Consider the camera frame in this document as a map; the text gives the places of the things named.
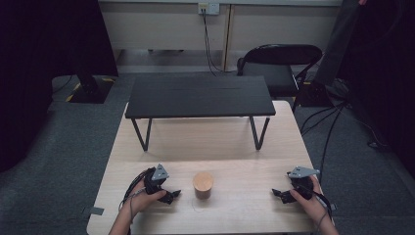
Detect black stand base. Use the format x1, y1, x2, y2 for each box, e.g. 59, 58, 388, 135
66, 75, 115, 105

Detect person's right hand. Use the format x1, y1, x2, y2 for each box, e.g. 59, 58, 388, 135
289, 175, 329, 224

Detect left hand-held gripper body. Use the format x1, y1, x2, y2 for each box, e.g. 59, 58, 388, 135
143, 163, 174, 206

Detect grey tape piece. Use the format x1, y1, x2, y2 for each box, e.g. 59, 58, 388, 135
81, 207, 106, 216

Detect black folding chair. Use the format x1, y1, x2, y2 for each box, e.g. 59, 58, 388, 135
236, 43, 324, 113

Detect black shelf riser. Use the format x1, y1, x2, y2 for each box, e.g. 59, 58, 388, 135
124, 75, 277, 153

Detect white wall power outlet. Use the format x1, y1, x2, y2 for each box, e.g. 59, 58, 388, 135
198, 2, 220, 16

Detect black power cord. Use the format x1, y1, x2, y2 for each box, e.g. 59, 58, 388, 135
201, 9, 237, 77

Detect black floor cables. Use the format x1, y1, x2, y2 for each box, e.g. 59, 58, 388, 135
300, 77, 390, 184

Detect person's left hand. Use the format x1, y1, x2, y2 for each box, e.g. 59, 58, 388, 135
120, 179, 167, 220

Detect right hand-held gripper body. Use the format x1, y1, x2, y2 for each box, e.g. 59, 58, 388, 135
279, 165, 321, 205

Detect black curtain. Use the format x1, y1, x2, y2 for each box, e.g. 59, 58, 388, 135
336, 0, 415, 179
0, 0, 119, 174

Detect wooden cylinder cup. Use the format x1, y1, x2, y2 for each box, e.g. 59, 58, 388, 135
192, 171, 215, 201

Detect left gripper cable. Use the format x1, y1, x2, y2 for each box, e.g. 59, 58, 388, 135
117, 167, 155, 226

